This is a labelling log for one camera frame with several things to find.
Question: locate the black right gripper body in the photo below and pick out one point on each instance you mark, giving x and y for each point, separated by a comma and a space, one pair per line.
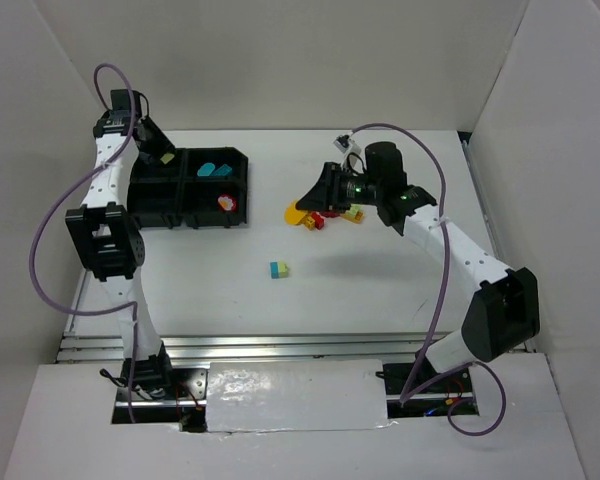
333, 185

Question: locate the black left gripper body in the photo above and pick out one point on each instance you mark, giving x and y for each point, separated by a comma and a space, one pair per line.
147, 133

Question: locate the light green curved lego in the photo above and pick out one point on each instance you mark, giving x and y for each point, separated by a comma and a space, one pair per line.
167, 158

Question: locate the yellow oval lego brick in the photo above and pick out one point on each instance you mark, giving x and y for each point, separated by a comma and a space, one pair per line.
294, 216

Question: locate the teal oval lego brick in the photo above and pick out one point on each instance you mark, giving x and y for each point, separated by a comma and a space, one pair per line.
206, 169

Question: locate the teal long lego brick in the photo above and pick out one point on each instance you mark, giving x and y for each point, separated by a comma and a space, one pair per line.
223, 170

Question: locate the red flower print lego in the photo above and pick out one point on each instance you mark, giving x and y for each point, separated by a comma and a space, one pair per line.
227, 203

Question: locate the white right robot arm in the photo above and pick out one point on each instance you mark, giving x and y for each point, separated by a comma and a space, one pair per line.
503, 309

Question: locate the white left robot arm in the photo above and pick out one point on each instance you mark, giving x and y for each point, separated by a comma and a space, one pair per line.
108, 240

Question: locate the red and yellow curved lego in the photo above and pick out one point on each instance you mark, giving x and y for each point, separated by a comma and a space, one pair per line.
330, 214

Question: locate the red long lego brick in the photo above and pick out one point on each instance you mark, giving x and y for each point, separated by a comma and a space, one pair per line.
318, 220

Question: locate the yellow smiley face lego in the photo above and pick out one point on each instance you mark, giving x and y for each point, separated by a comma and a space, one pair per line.
309, 221

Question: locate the yellow flat lego plate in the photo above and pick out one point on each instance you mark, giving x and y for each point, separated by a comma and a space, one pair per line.
345, 217

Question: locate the black four-compartment sorting tray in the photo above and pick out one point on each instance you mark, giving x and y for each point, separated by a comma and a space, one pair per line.
172, 195

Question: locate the teal and green lego block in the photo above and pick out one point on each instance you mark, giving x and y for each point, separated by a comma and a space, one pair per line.
279, 270

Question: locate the white cover panel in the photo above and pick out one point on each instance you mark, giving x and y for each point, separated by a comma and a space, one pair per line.
316, 395

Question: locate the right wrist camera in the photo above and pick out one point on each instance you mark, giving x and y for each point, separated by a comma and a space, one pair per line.
351, 152

